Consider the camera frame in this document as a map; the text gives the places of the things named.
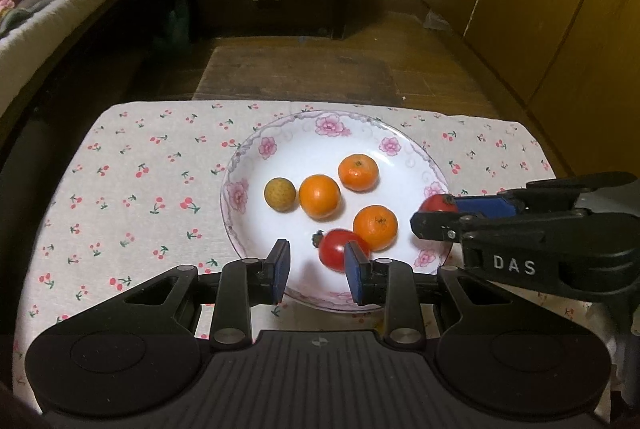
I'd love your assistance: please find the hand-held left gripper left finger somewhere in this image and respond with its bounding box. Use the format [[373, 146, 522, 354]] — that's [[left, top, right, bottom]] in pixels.
[[122, 238, 292, 351]]

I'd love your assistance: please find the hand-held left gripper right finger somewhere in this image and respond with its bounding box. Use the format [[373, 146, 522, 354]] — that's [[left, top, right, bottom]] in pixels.
[[344, 241, 506, 352]]

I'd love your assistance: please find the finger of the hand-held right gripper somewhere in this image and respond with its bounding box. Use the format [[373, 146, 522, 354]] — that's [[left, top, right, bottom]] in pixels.
[[445, 172, 638, 219], [410, 209, 586, 244]]

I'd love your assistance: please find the red cherry tomato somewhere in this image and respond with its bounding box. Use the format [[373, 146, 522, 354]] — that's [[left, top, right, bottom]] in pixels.
[[312, 229, 372, 271], [419, 193, 458, 215]]

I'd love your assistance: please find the small orange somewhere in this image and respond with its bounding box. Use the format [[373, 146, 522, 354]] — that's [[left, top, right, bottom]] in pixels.
[[353, 205, 399, 251], [299, 174, 342, 218], [338, 154, 379, 192]]

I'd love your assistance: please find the brown longan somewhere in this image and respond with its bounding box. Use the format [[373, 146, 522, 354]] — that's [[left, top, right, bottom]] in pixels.
[[264, 178, 296, 212]]

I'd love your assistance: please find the white floral plate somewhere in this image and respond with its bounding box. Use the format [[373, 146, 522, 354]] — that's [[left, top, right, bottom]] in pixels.
[[220, 110, 456, 312]]

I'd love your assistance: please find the cherry print tablecloth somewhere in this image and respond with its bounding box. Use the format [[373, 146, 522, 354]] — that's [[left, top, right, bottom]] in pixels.
[[12, 102, 621, 410]]

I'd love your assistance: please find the clear plastic wrapper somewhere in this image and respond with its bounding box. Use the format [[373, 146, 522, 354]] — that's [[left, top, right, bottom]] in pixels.
[[422, 9, 453, 32]]

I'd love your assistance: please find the wooden wardrobe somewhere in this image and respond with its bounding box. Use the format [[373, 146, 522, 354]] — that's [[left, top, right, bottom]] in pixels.
[[420, 0, 640, 175]]

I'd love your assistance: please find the green plastic bag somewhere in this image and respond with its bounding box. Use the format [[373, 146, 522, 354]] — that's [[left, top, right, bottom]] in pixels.
[[152, 0, 191, 55]]

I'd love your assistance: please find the bed with pink blanket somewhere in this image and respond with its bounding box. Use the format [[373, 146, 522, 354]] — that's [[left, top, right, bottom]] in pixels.
[[0, 0, 176, 110]]

